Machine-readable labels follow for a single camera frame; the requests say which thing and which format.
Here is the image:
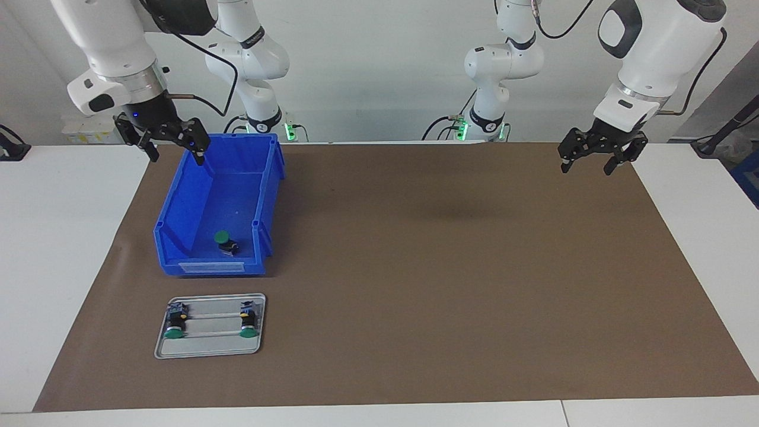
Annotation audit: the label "blue plastic storage bin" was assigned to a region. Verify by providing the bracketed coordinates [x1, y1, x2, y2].
[154, 133, 286, 278]

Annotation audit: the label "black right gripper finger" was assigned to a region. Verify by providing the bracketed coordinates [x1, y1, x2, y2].
[175, 117, 212, 167]
[114, 116, 160, 162]

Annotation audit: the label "silver metal tray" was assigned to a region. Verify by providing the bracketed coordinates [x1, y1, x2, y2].
[154, 293, 267, 359]

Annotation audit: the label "brown table mat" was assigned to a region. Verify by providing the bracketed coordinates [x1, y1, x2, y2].
[33, 141, 759, 413]

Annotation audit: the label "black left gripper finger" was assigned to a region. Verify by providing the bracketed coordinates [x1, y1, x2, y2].
[557, 128, 597, 174]
[604, 135, 647, 176]

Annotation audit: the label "blue crate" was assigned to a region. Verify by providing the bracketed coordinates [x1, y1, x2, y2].
[731, 159, 759, 209]

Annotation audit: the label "black clamp with cable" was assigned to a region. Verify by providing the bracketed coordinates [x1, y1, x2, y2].
[0, 123, 31, 162]

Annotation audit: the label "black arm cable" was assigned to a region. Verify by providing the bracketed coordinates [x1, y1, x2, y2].
[531, 0, 729, 116]
[139, 0, 253, 134]

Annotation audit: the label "green push button switch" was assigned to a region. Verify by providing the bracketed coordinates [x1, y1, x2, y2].
[238, 301, 261, 339]
[164, 302, 188, 340]
[213, 231, 241, 256]

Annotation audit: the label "black tripod stand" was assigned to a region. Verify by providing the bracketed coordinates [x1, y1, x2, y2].
[691, 94, 759, 158]

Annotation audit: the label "black base cables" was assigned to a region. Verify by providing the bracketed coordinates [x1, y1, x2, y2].
[421, 113, 475, 142]

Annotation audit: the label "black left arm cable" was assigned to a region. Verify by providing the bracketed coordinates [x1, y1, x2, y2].
[531, 0, 729, 116]

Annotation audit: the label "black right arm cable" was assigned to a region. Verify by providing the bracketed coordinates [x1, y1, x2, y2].
[139, 0, 253, 134]

